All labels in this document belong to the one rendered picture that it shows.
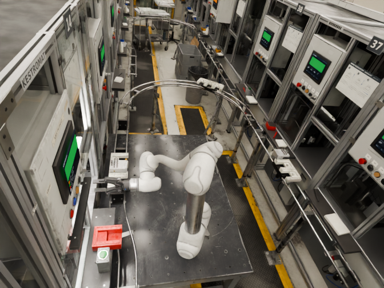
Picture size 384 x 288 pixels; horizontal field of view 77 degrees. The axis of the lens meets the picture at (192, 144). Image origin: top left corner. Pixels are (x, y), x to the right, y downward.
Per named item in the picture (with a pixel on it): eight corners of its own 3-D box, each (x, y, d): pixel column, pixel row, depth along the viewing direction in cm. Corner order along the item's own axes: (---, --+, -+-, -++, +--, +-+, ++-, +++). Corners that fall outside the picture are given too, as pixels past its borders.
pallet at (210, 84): (195, 87, 340) (196, 80, 333) (199, 83, 350) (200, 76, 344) (220, 95, 333) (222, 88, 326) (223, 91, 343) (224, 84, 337)
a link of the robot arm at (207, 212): (210, 217, 186) (216, 200, 172) (203, 238, 172) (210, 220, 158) (190, 210, 188) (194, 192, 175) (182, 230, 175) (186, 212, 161)
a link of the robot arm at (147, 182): (138, 194, 168) (138, 176, 174) (160, 193, 171) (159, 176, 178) (138, 189, 158) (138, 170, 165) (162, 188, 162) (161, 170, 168)
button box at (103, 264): (110, 271, 130) (108, 261, 122) (94, 273, 128) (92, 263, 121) (111, 256, 136) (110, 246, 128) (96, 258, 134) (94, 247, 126)
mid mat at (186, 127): (215, 140, 384) (215, 139, 383) (181, 139, 371) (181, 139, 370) (202, 106, 457) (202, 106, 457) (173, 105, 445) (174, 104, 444)
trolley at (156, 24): (174, 39, 737) (178, 3, 675) (155, 38, 717) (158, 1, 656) (168, 30, 796) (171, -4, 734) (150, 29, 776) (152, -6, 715)
